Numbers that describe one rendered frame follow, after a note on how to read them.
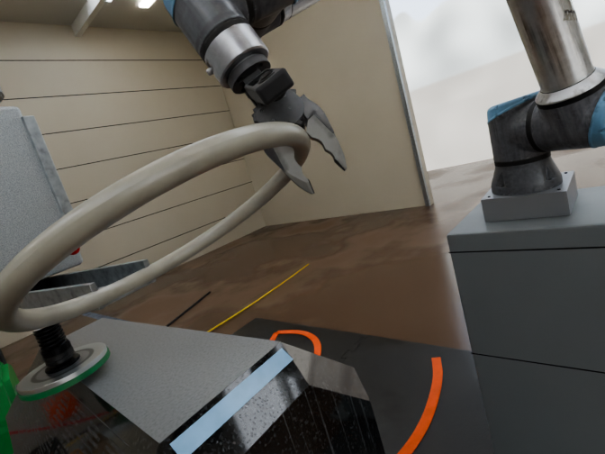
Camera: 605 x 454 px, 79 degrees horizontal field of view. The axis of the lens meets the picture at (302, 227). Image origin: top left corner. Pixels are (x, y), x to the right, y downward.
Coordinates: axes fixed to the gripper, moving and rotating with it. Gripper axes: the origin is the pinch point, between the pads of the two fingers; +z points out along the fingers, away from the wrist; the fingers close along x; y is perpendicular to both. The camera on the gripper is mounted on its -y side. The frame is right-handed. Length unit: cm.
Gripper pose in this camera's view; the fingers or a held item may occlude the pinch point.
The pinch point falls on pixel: (324, 174)
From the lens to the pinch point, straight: 54.3
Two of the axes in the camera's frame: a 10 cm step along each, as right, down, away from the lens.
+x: -8.1, 5.9, 0.0
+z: 5.9, 8.1, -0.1
